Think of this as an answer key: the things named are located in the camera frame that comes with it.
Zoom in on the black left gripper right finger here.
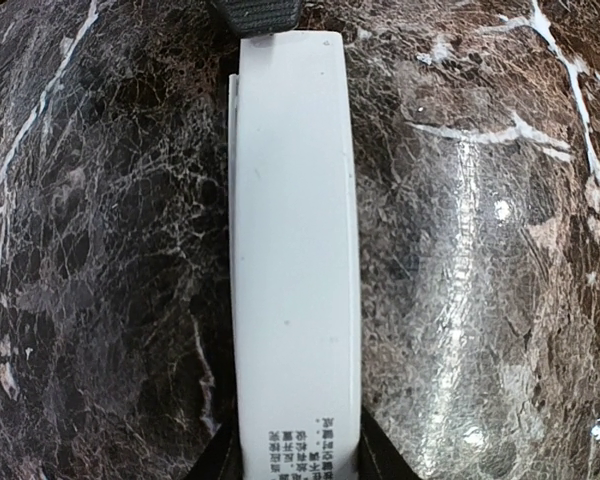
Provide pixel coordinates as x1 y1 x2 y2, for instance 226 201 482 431
358 407 420 480

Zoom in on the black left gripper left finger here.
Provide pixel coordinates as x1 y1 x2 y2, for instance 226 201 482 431
183 419 243 480

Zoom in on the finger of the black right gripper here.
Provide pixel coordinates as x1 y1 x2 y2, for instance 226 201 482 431
214 0 301 36

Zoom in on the white remote battery cover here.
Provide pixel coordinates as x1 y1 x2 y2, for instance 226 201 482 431
228 30 361 479

